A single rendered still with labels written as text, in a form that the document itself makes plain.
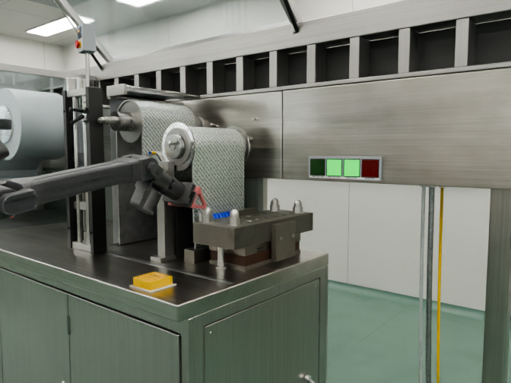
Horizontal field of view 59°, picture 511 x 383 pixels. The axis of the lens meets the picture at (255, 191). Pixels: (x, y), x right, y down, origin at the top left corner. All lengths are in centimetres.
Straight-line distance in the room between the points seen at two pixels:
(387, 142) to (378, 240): 266
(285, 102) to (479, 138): 62
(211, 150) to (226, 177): 11
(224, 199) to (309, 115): 39
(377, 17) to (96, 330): 119
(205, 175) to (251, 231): 25
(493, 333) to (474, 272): 227
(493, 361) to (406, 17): 102
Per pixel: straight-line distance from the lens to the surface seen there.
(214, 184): 143
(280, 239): 135
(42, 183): 103
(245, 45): 170
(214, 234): 127
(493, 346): 155
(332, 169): 144
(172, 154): 139
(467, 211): 372
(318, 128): 148
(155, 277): 117
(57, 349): 161
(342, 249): 415
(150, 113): 158
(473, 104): 130
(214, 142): 143
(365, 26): 145
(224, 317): 116
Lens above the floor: 124
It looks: 5 degrees down
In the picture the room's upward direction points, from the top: straight up
